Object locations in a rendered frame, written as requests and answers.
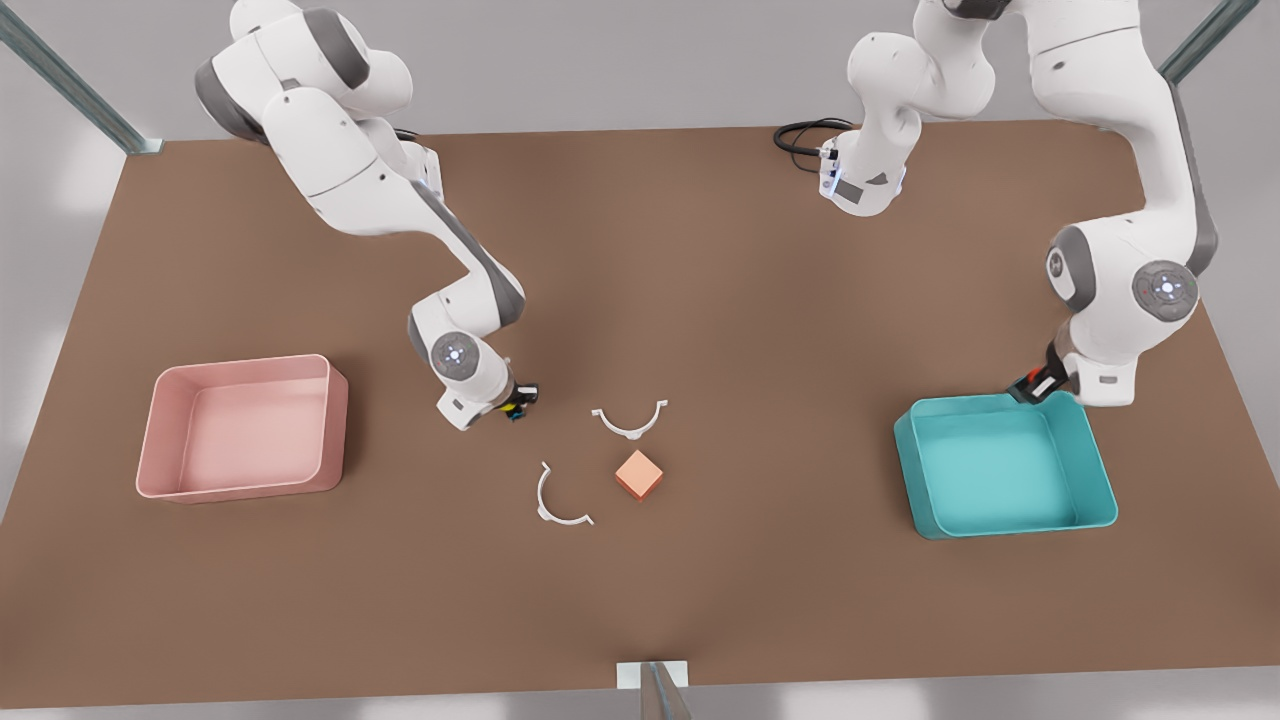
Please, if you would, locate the blue storage box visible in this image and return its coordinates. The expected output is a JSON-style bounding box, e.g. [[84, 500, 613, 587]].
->
[[893, 390, 1119, 542]]

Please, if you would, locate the pink storage box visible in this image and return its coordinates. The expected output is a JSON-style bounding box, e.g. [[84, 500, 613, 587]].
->
[[136, 354, 350, 504]]

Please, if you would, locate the orange cube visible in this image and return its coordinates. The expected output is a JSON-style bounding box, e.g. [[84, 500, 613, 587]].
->
[[614, 449, 666, 502]]

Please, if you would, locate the white curved bracket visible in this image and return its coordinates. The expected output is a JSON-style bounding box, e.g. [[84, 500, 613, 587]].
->
[[590, 399, 669, 442], [535, 461, 596, 527]]

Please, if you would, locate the silver frame post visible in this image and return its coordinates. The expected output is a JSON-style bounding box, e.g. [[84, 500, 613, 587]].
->
[[0, 0, 165, 157], [616, 659, 692, 720], [1158, 0, 1263, 87]]

